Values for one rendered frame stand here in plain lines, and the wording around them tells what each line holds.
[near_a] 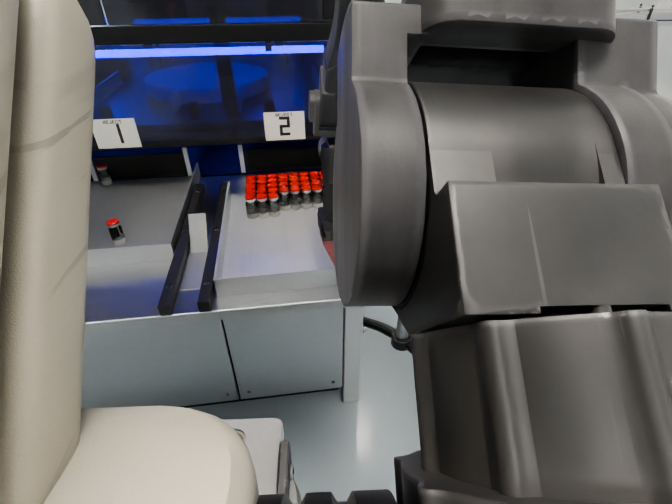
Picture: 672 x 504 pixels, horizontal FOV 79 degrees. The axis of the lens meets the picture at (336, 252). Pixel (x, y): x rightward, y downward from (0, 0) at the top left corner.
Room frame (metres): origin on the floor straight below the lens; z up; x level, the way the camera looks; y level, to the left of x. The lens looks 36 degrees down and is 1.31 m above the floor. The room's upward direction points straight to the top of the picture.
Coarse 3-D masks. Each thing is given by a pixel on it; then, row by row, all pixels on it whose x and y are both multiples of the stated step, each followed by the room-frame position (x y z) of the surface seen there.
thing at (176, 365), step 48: (96, 336) 0.78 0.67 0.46; (144, 336) 0.79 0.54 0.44; (192, 336) 0.81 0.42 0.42; (240, 336) 0.83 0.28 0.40; (288, 336) 0.85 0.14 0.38; (336, 336) 0.87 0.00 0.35; (96, 384) 0.77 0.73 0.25; (144, 384) 0.78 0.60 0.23; (192, 384) 0.80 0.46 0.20; (240, 384) 0.82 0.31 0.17; (288, 384) 0.85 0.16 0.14; (336, 384) 0.87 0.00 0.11
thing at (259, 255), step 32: (224, 224) 0.64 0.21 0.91; (256, 224) 0.68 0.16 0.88; (288, 224) 0.68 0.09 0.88; (224, 256) 0.57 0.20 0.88; (256, 256) 0.57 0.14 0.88; (288, 256) 0.57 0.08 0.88; (320, 256) 0.57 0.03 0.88; (224, 288) 0.47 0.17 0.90; (256, 288) 0.48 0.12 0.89; (288, 288) 0.49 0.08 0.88
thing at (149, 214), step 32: (96, 192) 0.81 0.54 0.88; (128, 192) 0.81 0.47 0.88; (160, 192) 0.81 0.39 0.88; (192, 192) 0.79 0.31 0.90; (96, 224) 0.68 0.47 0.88; (128, 224) 0.68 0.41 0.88; (160, 224) 0.68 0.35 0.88; (96, 256) 0.55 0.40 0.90; (128, 256) 0.56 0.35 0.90; (160, 256) 0.56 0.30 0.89
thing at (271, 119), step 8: (264, 112) 0.85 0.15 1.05; (272, 112) 0.85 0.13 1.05; (280, 112) 0.85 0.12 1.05; (288, 112) 0.85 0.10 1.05; (296, 112) 0.85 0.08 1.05; (264, 120) 0.84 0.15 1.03; (272, 120) 0.85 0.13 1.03; (280, 120) 0.85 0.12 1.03; (296, 120) 0.85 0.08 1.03; (304, 120) 0.86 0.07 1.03; (272, 128) 0.85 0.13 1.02; (288, 128) 0.85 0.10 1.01; (296, 128) 0.85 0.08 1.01; (304, 128) 0.86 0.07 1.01; (272, 136) 0.85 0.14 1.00; (280, 136) 0.85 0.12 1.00; (288, 136) 0.85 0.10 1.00; (296, 136) 0.85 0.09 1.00; (304, 136) 0.86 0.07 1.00
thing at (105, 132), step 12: (96, 120) 0.80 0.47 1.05; (108, 120) 0.80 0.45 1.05; (120, 120) 0.81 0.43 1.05; (132, 120) 0.81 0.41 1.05; (96, 132) 0.80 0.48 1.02; (108, 132) 0.80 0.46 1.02; (132, 132) 0.81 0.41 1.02; (108, 144) 0.80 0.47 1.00; (120, 144) 0.80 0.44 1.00; (132, 144) 0.81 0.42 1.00
